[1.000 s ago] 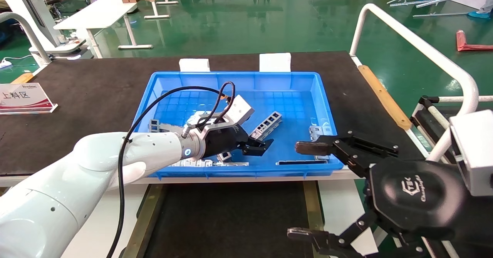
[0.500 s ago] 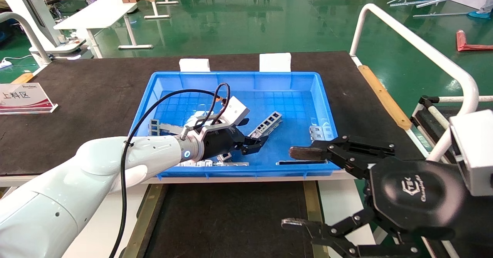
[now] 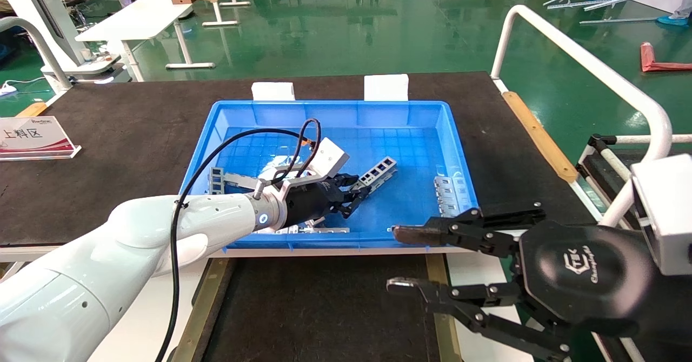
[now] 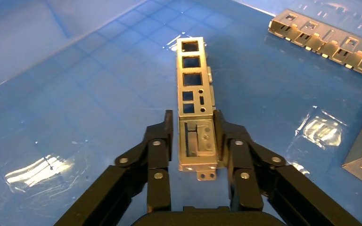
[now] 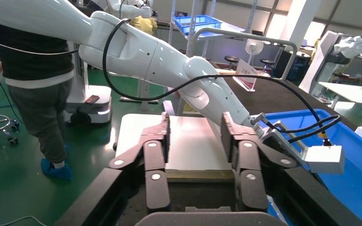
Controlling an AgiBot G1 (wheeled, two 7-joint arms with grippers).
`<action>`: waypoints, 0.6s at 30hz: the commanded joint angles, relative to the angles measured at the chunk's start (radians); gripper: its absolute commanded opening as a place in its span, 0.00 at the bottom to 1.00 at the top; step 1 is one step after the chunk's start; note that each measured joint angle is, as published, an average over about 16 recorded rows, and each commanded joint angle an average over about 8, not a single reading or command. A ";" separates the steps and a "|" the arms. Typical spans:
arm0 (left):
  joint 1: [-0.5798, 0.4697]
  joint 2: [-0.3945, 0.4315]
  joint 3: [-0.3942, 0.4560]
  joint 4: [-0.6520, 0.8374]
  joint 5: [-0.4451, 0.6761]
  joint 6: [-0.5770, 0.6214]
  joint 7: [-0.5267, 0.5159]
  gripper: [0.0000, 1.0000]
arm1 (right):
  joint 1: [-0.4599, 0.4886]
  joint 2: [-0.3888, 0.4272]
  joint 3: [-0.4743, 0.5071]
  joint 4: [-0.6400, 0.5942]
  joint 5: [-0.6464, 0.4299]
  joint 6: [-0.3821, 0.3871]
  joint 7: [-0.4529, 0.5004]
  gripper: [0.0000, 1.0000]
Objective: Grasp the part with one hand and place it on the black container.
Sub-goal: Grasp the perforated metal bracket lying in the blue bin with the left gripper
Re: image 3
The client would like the red white sign placard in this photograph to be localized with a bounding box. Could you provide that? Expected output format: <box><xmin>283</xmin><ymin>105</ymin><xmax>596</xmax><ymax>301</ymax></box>
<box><xmin>0</xmin><ymin>116</ymin><xmax>82</xmax><ymax>162</ymax></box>

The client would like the red angled object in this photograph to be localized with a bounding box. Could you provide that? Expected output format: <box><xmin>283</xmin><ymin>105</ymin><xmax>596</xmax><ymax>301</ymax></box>
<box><xmin>640</xmin><ymin>42</ymin><xmax>692</xmax><ymax>73</ymax></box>

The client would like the grey metal bracket with holes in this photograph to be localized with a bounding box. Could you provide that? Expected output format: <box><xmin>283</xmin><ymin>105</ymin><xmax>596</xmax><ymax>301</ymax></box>
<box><xmin>354</xmin><ymin>156</ymin><xmax>397</xmax><ymax>195</ymax></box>

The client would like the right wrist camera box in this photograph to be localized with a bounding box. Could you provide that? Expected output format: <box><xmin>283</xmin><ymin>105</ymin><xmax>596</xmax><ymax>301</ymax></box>
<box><xmin>630</xmin><ymin>154</ymin><xmax>692</xmax><ymax>276</ymax></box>

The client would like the white label card left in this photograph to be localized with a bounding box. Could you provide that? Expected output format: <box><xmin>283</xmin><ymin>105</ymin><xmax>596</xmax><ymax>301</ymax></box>
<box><xmin>252</xmin><ymin>82</ymin><xmax>296</xmax><ymax>102</ymax></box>

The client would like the white machine stand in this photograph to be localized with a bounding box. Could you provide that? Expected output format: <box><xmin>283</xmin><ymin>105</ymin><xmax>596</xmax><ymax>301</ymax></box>
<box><xmin>0</xmin><ymin>0</ymin><xmax>131</xmax><ymax>85</ymax></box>

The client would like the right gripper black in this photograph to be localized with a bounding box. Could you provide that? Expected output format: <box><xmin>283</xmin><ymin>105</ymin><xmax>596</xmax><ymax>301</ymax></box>
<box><xmin>386</xmin><ymin>202</ymin><xmax>658</xmax><ymax>360</ymax></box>

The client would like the wooden edge strip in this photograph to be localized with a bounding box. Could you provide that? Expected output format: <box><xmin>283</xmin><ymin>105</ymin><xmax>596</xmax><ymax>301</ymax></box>
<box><xmin>502</xmin><ymin>91</ymin><xmax>580</xmax><ymax>184</ymax></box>

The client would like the white table leg frame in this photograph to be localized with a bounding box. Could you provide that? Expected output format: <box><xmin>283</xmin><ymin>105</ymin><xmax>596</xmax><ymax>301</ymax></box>
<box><xmin>183</xmin><ymin>0</ymin><xmax>252</xmax><ymax>28</ymax></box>

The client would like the white label card right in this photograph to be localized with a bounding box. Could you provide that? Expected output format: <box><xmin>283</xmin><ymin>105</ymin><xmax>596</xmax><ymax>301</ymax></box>
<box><xmin>364</xmin><ymin>74</ymin><xmax>410</xmax><ymax>102</ymax></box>

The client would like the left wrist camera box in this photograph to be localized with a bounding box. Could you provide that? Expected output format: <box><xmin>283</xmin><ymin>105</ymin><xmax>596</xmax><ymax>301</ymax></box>
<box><xmin>307</xmin><ymin>137</ymin><xmax>350</xmax><ymax>182</ymax></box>

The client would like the white label card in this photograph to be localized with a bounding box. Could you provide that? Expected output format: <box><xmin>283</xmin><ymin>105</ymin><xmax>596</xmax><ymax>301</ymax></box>
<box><xmin>364</xmin><ymin>74</ymin><xmax>410</xmax><ymax>102</ymax></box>
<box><xmin>252</xmin><ymin>82</ymin><xmax>296</xmax><ymax>102</ymax></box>

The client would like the blue plastic bin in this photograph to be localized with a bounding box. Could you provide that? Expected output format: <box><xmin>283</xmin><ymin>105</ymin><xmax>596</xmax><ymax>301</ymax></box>
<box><xmin>178</xmin><ymin>100</ymin><xmax>483</xmax><ymax>253</ymax></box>

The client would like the grey bracket with tabs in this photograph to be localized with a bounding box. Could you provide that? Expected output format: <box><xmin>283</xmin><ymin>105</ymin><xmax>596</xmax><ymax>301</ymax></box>
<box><xmin>434</xmin><ymin>176</ymin><xmax>471</xmax><ymax>218</ymax></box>

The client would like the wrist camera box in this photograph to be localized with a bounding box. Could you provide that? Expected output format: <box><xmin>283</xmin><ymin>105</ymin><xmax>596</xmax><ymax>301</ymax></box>
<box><xmin>307</xmin><ymin>137</ymin><xmax>350</xmax><ymax>182</ymax></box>
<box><xmin>630</xmin><ymin>154</ymin><xmax>692</xmax><ymax>276</ymax></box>

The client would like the long thin grey strip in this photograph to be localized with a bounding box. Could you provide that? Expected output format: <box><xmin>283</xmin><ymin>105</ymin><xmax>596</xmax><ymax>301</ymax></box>
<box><xmin>254</xmin><ymin>224</ymin><xmax>351</xmax><ymax>235</ymax></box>

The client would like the long flat grey part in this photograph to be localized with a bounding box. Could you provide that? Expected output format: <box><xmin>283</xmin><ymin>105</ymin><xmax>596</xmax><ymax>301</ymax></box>
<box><xmin>224</xmin><ymin>172</ymin><xmax>271</xmax><ymax>189</ymax></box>

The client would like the short aluminium bar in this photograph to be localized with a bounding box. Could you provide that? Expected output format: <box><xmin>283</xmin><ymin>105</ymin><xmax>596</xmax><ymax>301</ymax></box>
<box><xmin>579</xmin><ymin>17</ymin><xmax>658</xmax><ymax>25</ymax></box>

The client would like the white work table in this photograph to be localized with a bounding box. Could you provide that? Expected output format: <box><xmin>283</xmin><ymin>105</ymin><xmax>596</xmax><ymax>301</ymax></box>
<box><xmin>75</xmin><ymin>0</ymin><xmax>216</xmax><ymax>82</ymax></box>

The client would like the white tubular handrail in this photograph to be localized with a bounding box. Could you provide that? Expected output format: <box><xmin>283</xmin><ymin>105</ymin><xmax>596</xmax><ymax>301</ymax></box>
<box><xmin>490</xmin><ymin>5</ymin><xmax>673</xmax><ymax>227</ymax></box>

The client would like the black white trolley frame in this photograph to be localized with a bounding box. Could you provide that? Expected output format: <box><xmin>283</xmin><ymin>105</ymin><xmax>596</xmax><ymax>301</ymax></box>
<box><xmin>575</xmin><ymin>133</ymin><xmax>692</xmax><ymax>229</ymax></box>

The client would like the blue shoe cover foot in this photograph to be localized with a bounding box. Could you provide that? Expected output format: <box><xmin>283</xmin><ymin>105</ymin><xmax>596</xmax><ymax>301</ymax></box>
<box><xmin>656</xmin><ymin>0</ymin><xmax>692</xmax><ymax>26</ymax></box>

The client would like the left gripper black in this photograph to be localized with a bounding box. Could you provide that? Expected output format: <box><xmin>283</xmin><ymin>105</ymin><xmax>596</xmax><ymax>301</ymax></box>
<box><xmin>283</xmin><ymin>173</ymin><xmax>373</xmax><ymax>228</ymax></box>

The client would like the short wooden strip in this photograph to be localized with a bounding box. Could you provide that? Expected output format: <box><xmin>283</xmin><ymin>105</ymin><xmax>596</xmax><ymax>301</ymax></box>
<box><xmin>16</xmin><ymin>102</ymin><xmax>50</xmax><ymax>118</ymax></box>

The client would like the grey tubular handrail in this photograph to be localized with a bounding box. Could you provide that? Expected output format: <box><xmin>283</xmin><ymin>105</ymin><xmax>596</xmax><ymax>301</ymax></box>
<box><xmin>0</xmin><ymin>16</ymin><xmax>74</xmax><ymax>93</ymax></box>

